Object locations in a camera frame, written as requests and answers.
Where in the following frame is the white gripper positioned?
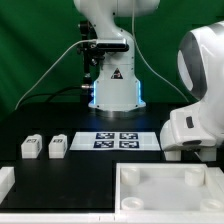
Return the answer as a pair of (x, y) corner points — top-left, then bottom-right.
(160, 103), (224, 151)

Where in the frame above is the white square tabletop part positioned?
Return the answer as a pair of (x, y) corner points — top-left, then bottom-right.
(115, 163), (224, 213)

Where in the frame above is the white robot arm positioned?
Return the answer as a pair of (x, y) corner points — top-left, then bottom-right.
(73, 0), (224, 151)

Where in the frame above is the white sheet with tags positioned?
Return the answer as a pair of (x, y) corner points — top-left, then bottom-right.
(70, 132), (160, 151)

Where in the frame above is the black cable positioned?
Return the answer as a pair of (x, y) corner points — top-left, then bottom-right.
(19, 87), (84, 107)

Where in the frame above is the white cable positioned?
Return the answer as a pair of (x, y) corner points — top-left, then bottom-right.
(14, 39), (98, 111)

